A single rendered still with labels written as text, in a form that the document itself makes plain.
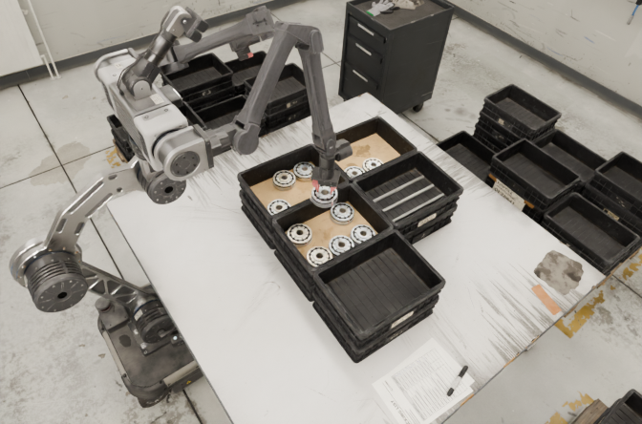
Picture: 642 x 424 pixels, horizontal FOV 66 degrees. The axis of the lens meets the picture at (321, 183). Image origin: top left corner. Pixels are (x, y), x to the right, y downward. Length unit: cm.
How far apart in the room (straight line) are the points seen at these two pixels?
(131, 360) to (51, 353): 56
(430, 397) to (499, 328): 41
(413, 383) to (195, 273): 96
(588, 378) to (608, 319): 42
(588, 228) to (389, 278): 147
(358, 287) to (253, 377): 50
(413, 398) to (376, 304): 34
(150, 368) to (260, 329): 69
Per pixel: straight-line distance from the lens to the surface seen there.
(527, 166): 316
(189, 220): 232
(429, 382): 195
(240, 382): 190
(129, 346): 257
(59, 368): 291
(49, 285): 195
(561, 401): 293
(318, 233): 207
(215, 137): 150
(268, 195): 221
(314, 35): 156
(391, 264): 202
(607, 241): 312
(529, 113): 358
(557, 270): 240
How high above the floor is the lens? 246
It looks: 46 degrees down
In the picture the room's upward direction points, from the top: 4 degrees clockwise
